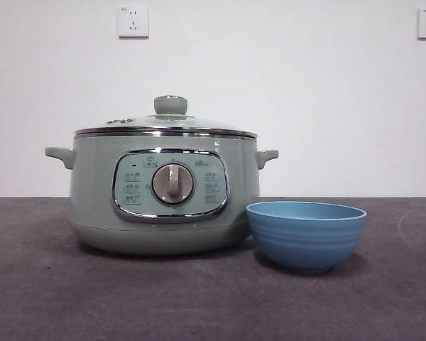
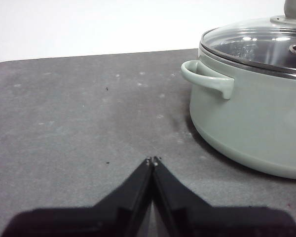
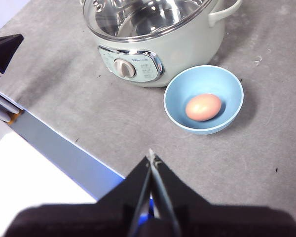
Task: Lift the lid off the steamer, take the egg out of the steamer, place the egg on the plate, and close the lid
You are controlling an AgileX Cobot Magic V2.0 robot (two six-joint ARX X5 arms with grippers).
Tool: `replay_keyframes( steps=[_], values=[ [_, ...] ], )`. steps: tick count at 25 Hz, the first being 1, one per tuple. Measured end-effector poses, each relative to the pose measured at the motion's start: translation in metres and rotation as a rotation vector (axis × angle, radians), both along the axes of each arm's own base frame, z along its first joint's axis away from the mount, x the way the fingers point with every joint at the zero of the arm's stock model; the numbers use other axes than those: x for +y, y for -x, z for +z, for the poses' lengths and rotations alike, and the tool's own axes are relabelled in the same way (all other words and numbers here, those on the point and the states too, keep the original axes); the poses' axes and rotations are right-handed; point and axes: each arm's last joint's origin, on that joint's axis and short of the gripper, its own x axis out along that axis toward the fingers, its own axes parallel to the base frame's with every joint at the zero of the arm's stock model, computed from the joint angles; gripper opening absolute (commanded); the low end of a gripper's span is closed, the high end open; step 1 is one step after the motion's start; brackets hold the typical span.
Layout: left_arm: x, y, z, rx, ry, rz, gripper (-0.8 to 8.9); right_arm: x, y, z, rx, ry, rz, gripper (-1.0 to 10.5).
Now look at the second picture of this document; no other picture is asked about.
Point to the glass lid with green knob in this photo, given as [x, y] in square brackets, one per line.
[249, 44]

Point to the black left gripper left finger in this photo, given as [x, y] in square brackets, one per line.
[93, 222]

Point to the pale green electric steamer pot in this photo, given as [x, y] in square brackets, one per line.
[249, 123]

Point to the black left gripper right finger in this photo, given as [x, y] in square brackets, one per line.
[212, 222]

